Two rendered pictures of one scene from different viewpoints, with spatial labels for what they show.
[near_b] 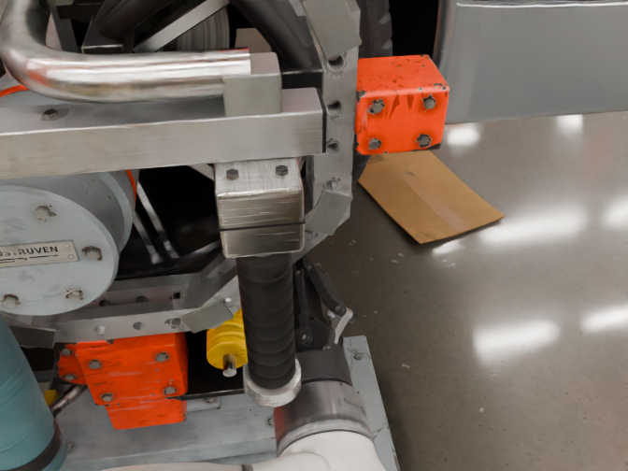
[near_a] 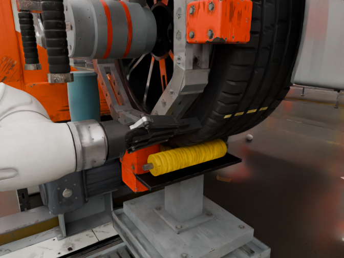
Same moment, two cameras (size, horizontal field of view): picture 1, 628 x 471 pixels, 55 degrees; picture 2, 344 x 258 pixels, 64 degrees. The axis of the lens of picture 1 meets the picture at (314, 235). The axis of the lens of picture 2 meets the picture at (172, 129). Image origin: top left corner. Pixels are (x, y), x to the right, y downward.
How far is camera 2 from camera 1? 0.66 m
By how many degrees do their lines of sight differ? 60
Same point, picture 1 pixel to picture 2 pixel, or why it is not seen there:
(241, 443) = (165, 250)
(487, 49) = (334, 21)
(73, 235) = (69, 18)
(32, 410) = not seen: hidden behind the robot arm
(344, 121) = (182, 19)
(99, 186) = (88, 12)
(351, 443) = (61, 128)
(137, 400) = (126, 166)
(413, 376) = not seen: outside the picture
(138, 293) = not seen: hidden behind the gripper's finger
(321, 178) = (175, 55)
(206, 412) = (172, 231)
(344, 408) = (82, 126)
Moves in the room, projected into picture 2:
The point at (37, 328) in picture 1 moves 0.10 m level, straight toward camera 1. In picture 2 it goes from (115, 111) to (91, 119)
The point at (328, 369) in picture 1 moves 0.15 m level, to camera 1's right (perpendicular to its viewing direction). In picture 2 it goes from (107, 124) to (132, 150)
